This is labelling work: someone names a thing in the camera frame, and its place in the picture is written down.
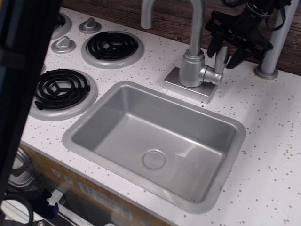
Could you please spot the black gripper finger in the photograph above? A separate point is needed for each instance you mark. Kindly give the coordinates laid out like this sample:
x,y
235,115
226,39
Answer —
x,y
214,44
240,55

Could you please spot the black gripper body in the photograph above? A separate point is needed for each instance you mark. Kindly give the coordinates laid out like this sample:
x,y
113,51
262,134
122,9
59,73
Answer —
x,y
240,31

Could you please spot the silver faucet lever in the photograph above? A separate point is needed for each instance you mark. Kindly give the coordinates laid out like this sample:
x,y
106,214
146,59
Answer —
x,y
215,75

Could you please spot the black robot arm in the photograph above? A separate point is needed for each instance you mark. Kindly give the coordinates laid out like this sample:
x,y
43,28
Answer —
x,y
249,6

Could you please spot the grey support pole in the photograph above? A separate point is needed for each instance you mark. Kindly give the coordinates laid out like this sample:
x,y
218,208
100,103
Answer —
x,y
286,10

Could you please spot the silver toy faucet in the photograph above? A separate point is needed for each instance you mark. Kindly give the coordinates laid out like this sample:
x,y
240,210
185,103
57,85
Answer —
x,y
184,80

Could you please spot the middle black coil burner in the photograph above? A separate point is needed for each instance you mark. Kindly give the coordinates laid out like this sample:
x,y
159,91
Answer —
x,y
112,50

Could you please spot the black coil burner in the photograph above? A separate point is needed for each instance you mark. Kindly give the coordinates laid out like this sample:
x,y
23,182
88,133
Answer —
x,y
62,94
62,26
112,50

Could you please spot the grey plastic sink basin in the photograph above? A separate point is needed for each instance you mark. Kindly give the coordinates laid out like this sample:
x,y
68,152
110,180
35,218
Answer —
x,y
178,151

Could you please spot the rear silver stove knob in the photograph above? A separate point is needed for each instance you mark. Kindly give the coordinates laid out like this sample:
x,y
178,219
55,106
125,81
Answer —
x,y
90,26

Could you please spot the silver stove knob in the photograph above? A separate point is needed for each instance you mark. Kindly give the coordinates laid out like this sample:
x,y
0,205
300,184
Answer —
x,y
90,26
63,46

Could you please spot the rear black coil burner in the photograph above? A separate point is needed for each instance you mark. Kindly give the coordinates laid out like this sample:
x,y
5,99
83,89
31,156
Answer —
x,y
62,26

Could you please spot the middle silver stove knob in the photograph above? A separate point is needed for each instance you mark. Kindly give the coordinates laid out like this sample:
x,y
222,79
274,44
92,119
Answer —
x,y
63,46

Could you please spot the front black coil burner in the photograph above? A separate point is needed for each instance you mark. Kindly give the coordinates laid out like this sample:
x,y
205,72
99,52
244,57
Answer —
x,y
62,94

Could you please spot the silver oven dial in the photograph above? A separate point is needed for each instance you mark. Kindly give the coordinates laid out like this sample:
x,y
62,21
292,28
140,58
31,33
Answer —
x,y
21,159

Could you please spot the dark foreground post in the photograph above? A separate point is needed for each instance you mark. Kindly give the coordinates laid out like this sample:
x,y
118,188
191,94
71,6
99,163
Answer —
x,y
26,28

